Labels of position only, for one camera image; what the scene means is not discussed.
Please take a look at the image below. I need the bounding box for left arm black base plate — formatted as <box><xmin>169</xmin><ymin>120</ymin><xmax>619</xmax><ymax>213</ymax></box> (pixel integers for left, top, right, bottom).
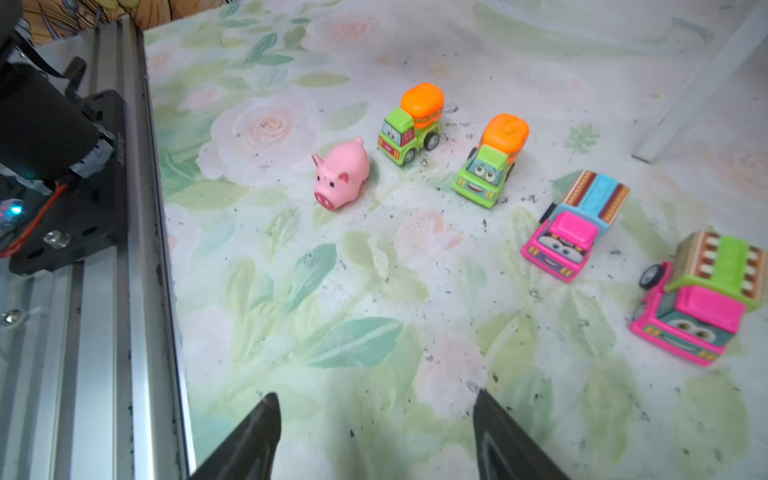
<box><xmin>9</xmin><ymin>90</ymin><xmax>127</xmax><ymax>275</ymax></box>

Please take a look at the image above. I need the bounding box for green orange toy truck leftmost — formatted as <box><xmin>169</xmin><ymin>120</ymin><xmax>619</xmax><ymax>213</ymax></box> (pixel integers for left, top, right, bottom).
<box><xmin>377</xmin><ymin>83</ymin><xmax>445</xmax><ymax>166</ymax></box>

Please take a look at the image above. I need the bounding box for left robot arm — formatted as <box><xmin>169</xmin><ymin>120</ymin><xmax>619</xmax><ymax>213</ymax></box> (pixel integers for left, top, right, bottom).
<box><xmin>1</xmin><ymin>1</ymin><xmax>114</xmax><ymax>195</ymax></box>

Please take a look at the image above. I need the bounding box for pink toy pig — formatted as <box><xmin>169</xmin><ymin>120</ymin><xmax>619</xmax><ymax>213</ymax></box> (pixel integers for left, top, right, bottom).
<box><xmin>312</xmin><ymin>137</ymin><xmax>370</xmax><ymax>211</ymax></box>

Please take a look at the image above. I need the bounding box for aluminium front rail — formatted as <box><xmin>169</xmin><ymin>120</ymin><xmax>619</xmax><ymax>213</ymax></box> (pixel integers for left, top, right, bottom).
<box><xmin>1</xmin><ymin>17</ymin><xmax>189</xmax><ymax>479</ymax></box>

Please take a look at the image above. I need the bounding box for green orange toy truck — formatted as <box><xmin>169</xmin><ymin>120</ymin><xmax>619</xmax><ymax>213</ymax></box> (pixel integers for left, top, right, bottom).
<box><xmin>377</xmin><ymin>83</ymin><xmax>445</xmax><ymax>166</ymax></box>
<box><xmin>452</xmin><ymin>113</ymin><xmax>530</xmax><ymax>209</ymax></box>

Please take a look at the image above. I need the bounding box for pink toy truck green top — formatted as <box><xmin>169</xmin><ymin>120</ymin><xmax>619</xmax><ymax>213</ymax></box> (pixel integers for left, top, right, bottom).
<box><xmin>630</xmin><ymin>231</ymin><xmax>767</xmax><ymax>367</ymax></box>

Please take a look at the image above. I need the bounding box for two-tier bamboo white shelf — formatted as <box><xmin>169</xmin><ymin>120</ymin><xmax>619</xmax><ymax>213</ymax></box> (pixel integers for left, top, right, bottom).
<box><xmin>480</xmin><ymin>1</ymin><xmax>767</xmax><ymax>163</ymax></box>

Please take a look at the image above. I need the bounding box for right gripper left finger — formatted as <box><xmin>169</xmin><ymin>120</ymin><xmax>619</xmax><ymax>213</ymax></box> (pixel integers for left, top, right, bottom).
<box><xmin>190</xmin><ymin>392</ymin><xmax>282</xmax><ymax>480</ymax></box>

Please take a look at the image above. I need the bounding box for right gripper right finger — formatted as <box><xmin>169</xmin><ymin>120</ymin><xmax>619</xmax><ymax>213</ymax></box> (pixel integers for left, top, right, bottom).
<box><xmin>472</xmin><ymin>389</ymin><xmax>568</xmax><ymax>480</ymax></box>

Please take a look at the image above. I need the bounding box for pink toy truck blue top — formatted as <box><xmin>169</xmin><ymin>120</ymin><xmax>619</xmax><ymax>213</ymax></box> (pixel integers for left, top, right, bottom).
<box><xmin>521</xmin><ymin>170</ymin><xmax>631</xmax><ymax>282</ymax></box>

